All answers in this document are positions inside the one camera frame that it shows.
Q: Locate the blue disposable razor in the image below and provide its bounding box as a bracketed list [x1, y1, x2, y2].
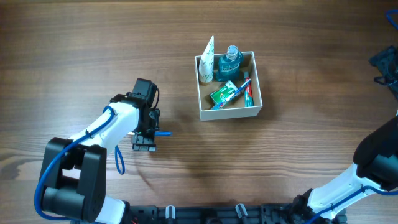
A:
[155, 131, 172, 136]

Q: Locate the white leaf-print tube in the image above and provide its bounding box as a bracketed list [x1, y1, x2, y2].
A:
[198, 36, 214, 85]

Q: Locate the green soap packet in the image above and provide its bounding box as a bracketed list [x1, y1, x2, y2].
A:
[210, 81, 240, 110]

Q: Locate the blue white toothbrush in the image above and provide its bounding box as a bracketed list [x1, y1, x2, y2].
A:
[210, 78, 254, 110]

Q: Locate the blue mouthwash bottle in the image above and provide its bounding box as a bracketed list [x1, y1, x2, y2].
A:
[215, 45, 243, 82]

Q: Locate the green white toothpaste tube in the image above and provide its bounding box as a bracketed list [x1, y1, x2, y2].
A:
[244, 72, 254, 107]

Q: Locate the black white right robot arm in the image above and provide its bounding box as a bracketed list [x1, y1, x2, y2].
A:
[290, 117, 397, 223]

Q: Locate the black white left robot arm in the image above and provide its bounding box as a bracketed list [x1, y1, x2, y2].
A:
[34, 78, 160, 223]

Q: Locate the white cardboard box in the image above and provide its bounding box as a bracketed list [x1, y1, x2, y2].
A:
[195, 51, 263, 121]

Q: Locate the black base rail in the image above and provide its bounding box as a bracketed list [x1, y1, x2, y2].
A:
[120, 203, 315, 224]

